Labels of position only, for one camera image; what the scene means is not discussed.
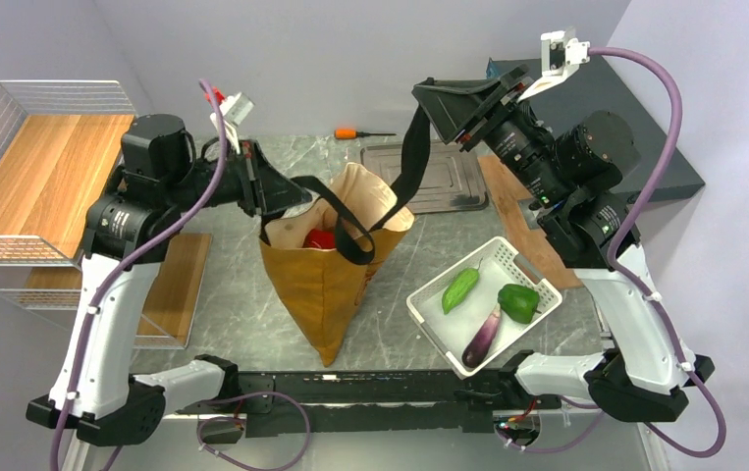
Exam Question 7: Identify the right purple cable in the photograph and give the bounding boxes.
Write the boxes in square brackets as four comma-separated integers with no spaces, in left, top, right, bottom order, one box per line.
[494,45,727,459]

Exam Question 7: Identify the orange handled screwdriver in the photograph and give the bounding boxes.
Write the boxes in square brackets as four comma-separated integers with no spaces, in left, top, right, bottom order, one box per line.
[333,129,395,140]

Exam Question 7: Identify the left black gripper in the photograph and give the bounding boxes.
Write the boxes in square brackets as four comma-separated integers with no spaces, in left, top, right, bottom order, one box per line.
[164,139,312,217]

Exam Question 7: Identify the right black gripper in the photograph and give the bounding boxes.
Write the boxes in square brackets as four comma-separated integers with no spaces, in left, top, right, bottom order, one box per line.
[415,62,573,205]

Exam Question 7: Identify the red snack packet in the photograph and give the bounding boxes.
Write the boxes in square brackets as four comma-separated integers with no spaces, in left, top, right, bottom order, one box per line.
[302,229,336,250]

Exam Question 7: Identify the green bell pepper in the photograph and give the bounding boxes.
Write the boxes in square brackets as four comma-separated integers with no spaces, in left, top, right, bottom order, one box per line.
[497,284,540,325]

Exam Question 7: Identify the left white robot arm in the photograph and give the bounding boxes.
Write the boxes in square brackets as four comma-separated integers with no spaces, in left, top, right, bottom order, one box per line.
[26,114,311,446]

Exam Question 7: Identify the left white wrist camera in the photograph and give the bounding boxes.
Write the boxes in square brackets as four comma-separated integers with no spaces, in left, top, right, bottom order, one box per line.
[209,87,254,153]

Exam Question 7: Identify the dark network switch box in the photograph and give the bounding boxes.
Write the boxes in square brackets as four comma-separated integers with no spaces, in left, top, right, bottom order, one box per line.
[486,57,705,203]

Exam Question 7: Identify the white plastic basket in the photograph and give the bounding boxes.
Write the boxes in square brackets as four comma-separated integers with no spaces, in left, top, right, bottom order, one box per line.
[406,236,563,379]

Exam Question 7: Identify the purple eggplant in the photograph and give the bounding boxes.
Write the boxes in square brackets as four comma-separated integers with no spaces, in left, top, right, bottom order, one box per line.
[461,304,502,368]

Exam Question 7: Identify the silver metal tray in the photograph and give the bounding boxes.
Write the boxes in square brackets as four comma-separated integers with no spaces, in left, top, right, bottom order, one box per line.
[359,141,489,214]

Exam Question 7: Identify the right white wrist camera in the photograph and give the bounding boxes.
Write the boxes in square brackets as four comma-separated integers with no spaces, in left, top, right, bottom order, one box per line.
[517,27,591,102]

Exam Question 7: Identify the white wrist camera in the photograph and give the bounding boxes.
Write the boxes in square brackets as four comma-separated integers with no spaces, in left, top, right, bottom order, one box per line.
[209,87,254,153]
[517,27,591,102]

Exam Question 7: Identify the purple cable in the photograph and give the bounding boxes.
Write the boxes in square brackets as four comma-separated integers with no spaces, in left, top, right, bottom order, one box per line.
[48,78,311,471]
[494,45,727,459]

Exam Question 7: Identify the tan grocery bag black straps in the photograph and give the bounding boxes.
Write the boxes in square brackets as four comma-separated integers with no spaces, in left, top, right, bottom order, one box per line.
[257,107,434,369]

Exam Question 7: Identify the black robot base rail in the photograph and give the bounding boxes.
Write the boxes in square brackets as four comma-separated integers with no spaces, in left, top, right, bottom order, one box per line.
[180,370,561,438]

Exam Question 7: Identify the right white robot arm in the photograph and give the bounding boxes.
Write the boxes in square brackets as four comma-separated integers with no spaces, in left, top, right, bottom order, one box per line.
[412,67,715,423]

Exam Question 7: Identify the green bitter gourd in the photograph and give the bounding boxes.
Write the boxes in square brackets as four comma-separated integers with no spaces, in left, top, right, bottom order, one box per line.
[441,267,480,315]

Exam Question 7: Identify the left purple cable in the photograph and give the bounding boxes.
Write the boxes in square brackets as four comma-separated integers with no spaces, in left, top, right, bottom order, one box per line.
[48,78,311,471]

